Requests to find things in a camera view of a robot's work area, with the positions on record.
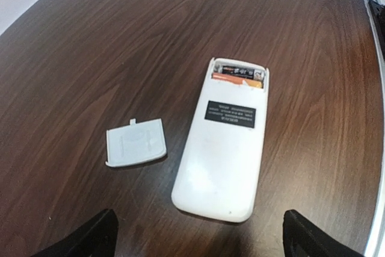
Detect black battery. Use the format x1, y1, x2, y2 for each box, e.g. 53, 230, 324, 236
220, 66, 265, 81

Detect white remote control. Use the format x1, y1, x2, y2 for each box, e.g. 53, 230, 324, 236
171, 58, 270, 223

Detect white battery cover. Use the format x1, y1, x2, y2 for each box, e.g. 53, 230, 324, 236
105, 119, 167, 168

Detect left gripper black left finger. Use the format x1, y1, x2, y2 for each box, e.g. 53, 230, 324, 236
35, 209, 119, 256

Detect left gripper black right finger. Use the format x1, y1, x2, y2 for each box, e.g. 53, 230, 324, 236
283, 209, 361, 256

